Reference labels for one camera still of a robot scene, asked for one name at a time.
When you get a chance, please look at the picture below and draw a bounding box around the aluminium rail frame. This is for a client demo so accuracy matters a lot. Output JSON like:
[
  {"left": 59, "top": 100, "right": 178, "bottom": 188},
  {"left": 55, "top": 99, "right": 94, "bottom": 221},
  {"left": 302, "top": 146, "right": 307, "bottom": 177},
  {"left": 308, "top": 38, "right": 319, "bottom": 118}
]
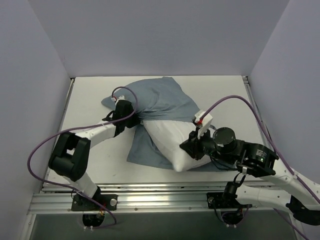
[{"left": 26, "top": 74, "right": 300, "bottom": 216}]

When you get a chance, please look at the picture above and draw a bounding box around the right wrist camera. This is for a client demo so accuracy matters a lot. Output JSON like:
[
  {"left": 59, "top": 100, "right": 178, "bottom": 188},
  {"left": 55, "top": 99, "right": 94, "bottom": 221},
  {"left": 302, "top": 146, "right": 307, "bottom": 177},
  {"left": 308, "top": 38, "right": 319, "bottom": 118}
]
[{"left": 192, "top": 110, "right": 213, "bottom": 140}]

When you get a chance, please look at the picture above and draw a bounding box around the striped blue beige pillowcase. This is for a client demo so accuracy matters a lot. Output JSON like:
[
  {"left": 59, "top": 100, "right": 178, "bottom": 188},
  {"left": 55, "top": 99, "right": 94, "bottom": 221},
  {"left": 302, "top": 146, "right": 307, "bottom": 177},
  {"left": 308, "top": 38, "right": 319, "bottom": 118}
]
[{"left": 101, "top": 77, "right": 218, "bottom": 172}]

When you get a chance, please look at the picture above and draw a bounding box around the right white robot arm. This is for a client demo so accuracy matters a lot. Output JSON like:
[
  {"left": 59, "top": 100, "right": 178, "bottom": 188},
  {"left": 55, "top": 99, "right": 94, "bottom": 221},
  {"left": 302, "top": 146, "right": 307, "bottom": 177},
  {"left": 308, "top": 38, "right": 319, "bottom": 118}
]
[{"left": 180, "top": 127, "right": 320, "bottom": 226}]

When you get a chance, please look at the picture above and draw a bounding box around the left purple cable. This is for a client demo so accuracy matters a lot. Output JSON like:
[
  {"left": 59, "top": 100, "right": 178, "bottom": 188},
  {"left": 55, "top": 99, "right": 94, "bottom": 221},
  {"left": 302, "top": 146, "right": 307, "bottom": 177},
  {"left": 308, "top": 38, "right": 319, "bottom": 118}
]
[{"left": 27, "top": 86, "right": 139, "bottom": 230}]

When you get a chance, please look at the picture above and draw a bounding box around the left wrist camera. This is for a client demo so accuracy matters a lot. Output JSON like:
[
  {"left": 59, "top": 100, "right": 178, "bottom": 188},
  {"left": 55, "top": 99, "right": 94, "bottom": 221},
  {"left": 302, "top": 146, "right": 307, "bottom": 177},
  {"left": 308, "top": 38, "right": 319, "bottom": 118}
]
[{"left": 110, "top": 95, "right": 125, "bottom": 104}]

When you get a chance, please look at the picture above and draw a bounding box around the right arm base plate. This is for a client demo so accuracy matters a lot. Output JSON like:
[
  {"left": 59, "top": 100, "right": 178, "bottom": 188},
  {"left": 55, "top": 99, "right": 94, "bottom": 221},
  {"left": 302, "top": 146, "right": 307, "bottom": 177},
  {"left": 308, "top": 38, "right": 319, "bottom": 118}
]
[{"left": 206, "top": 192, "right": 253, "bottom": 209}]

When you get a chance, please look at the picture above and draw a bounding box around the white pillow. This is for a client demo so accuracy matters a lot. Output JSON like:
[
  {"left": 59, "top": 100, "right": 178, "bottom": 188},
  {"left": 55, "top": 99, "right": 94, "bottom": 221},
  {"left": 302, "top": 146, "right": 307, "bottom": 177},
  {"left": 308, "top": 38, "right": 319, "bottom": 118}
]
[{"left": 143, "top": 120, "right": 211, "bottom": 172}]

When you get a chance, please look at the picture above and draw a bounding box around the black looped wire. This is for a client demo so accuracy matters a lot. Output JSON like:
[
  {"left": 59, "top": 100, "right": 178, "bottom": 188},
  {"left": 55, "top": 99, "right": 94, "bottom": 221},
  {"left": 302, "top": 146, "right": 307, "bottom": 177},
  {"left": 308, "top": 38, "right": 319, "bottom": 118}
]
[{"left": 232, "top": 171, "right": 247, "bottom": 188}]

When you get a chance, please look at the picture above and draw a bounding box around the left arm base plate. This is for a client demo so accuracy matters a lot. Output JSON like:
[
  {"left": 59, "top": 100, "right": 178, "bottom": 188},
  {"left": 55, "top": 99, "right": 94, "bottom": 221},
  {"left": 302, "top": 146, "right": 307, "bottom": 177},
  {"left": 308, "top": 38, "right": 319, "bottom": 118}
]
[{"left": 71, "top": 192, "right": 119, "bottom": 211}]

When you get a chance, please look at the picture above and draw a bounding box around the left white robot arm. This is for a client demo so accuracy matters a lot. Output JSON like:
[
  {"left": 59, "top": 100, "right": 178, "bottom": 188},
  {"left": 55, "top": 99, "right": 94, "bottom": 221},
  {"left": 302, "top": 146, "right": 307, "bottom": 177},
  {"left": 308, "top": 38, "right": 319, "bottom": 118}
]
[{"left": 48, "top": 99, "right": 140, "bottom": 210}]

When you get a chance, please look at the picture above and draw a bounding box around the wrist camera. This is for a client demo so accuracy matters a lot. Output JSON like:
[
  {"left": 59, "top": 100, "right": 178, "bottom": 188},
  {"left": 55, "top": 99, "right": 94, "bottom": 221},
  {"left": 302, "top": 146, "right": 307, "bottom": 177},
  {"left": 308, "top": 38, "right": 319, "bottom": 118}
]
[
  {"left": 192, "top": 110, "right": 213, "bottom": 140},
  {"left": 110, "top": 95, "right": 125, "bottom": 104}
]

